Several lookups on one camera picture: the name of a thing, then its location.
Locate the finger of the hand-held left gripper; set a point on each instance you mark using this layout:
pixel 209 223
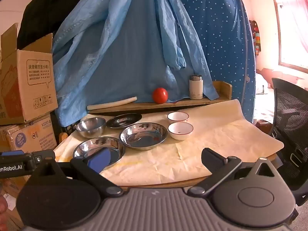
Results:
pixel 14 167

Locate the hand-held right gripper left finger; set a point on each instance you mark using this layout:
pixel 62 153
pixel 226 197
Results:
pixel 99 161

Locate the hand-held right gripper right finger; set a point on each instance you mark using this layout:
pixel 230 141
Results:
pixel 213 160

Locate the stainless steel plate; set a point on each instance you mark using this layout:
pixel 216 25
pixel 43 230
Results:
pixel 96 145
pixel 142 137

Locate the stainless steel bowl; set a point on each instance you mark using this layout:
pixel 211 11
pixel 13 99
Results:
pixel 90 127

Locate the white red-rimmed bowl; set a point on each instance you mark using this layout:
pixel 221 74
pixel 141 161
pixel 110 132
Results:
pixel 178 116
pixel 180 128

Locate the black plate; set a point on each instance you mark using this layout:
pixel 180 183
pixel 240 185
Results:
pixel 124 120

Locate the person's left hand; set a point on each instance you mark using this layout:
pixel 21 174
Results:
pixel 2 203

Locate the cream table cloth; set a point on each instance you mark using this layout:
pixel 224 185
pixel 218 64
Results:
pixel 216 134

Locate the brown cardboard box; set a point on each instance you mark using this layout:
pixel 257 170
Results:
pixel 12 216

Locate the white stick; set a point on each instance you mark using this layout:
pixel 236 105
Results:
pixel 110 103

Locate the wooden tray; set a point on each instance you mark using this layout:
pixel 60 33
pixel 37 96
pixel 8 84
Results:
pixel 182 103

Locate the white thermos cup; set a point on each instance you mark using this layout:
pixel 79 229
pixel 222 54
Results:
pixel 195 89

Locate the open cardboard box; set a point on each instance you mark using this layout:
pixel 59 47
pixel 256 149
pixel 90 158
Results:
pixel 28 89

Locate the red tomato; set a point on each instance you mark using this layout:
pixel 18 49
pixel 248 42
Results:
pixel 160 95

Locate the black office chair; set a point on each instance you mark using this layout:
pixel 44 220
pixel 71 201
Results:
pixel 288 105

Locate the light blue gown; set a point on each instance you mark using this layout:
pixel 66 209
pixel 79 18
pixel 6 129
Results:
pixel 134 53

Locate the colourful hanging cloth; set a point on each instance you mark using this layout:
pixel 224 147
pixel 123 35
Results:
pixel 256 38

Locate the blue dotted fabric wardrobe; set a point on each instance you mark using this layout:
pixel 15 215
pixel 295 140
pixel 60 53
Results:
pixel 216 28

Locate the window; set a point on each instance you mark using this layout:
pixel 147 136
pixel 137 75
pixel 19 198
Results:
pixel 293 28

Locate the black garment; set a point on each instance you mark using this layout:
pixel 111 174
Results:
pixel 48 9

